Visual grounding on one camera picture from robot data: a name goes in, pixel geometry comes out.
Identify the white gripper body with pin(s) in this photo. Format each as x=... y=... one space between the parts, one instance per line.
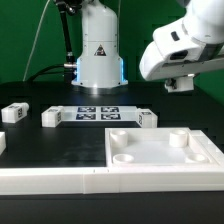
x=154 y=66

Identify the white square table top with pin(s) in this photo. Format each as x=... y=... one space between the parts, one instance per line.
x=159 y=147

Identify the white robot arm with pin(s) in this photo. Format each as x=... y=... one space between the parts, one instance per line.
x=100 y=67

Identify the white sheet with markers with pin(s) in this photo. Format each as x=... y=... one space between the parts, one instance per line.
x=95 y=113

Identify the white U-shaped obstacle fence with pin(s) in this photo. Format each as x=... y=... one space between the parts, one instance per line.
x=115 y=179

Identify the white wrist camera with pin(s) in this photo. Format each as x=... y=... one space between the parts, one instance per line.
x=174 y=44

